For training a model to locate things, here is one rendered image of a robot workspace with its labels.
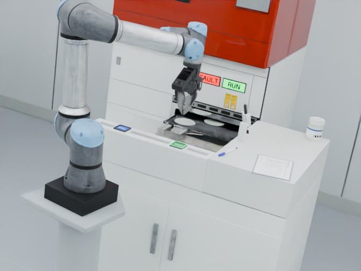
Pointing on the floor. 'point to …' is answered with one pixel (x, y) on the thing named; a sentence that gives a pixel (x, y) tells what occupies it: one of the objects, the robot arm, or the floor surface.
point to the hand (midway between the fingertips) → (182, 112)
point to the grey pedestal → (76, 231)
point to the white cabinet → (198, 229)
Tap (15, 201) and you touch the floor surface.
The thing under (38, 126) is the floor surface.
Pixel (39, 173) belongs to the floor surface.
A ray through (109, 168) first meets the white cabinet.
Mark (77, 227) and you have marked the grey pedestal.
